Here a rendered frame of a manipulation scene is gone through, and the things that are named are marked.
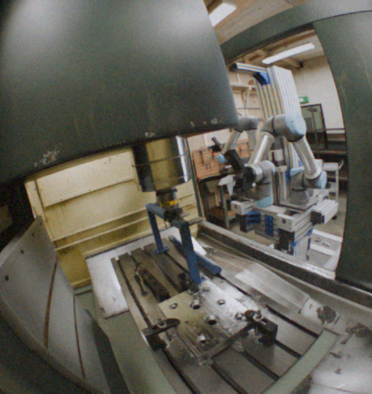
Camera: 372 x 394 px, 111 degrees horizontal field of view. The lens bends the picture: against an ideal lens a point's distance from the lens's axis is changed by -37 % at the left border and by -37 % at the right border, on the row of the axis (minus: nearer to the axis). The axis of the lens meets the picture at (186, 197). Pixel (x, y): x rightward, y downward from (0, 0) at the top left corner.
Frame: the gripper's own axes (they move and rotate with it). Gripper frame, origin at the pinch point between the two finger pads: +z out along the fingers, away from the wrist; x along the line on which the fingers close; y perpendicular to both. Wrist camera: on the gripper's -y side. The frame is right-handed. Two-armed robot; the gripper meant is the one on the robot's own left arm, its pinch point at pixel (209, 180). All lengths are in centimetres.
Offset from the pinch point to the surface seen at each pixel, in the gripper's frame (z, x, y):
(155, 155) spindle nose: 20.1, -6.8, -10.9
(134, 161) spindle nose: 23.8, -2.0, -10.6
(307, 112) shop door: -459, 129, -69
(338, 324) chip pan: -33, -50, 73
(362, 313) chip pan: -43, -61, 71
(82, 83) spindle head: 35.3, -10.8, -29.1
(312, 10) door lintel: -43, -39, -68
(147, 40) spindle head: 20.2, -12.1, -39.5
